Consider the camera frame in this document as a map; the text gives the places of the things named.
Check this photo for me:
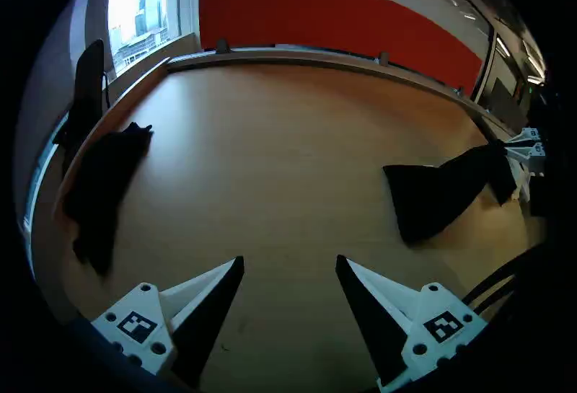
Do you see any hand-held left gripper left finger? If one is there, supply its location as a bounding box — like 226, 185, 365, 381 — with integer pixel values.
89, 255, 246, 390

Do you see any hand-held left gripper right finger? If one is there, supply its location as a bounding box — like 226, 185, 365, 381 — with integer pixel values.
335, 254, 490, 393

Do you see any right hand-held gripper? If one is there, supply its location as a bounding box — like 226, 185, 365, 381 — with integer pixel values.
504, 95, 562, 219

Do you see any black towel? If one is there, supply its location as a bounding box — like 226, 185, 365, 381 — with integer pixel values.
382, 139, 519, 246

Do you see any heap of black towels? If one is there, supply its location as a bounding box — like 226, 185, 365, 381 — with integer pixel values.
61, 121, 154, 277

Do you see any black office chair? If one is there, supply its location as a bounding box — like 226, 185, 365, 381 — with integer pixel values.
50, 39, 112, 174

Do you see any red desk screen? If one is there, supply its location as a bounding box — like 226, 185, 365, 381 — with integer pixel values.
198, 0, 484, 97

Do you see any black cable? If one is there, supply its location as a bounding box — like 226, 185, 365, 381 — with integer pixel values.
470, 282, 519, 317
462, 248, 537, 306

